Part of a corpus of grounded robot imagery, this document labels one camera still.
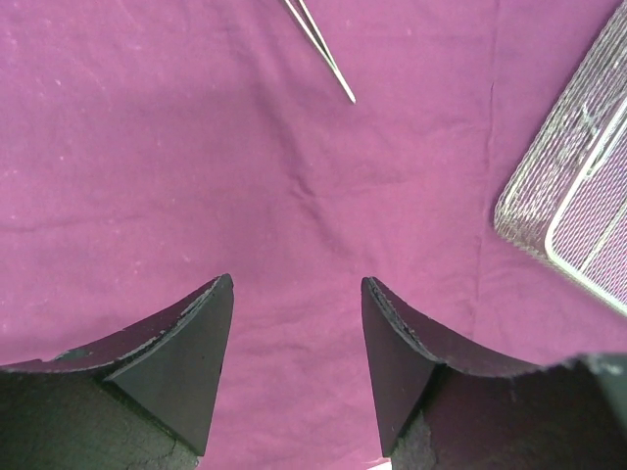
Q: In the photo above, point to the purple cloth wrap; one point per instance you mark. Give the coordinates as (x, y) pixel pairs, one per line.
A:
(150, 146)

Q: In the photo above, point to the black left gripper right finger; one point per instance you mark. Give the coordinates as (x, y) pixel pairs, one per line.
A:
(443, 401)

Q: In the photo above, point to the steel tweezers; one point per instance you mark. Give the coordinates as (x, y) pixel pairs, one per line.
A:
(305, 20)

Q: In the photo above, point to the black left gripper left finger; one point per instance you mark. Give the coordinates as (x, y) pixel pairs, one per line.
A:
(141, 398)

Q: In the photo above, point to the wire mesh instrument tray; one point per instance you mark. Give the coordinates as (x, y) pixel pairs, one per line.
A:
(565, 204)

